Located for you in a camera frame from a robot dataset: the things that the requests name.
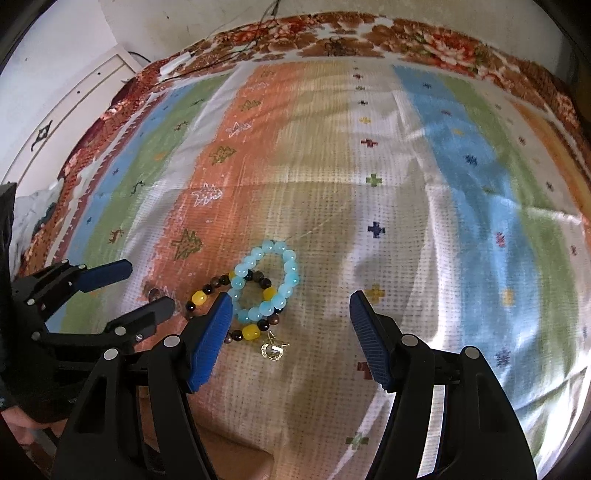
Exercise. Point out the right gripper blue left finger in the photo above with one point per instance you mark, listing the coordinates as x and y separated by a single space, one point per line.
132 419

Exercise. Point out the floral brown bedspread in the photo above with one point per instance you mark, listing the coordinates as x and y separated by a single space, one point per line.
324 35

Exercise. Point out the white charger adapter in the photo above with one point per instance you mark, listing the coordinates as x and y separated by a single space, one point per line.
174 63

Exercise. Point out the person's left hand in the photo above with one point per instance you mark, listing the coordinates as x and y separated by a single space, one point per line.
23 427

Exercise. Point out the white headboard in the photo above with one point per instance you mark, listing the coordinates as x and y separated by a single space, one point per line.
36 158

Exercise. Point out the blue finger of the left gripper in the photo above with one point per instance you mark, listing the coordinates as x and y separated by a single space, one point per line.
122 333
65 277

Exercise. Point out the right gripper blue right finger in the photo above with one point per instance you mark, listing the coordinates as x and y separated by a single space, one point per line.
481 435

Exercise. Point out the striped colourful cloth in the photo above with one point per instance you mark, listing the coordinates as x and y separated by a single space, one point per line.
444 200

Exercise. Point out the small gold pendant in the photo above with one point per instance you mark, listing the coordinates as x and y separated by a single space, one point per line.
273 348

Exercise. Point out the silver metal tin box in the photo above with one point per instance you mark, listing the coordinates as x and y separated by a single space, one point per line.
230 459

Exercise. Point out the grey crumpled cloth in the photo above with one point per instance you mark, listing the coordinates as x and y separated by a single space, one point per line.
30 213

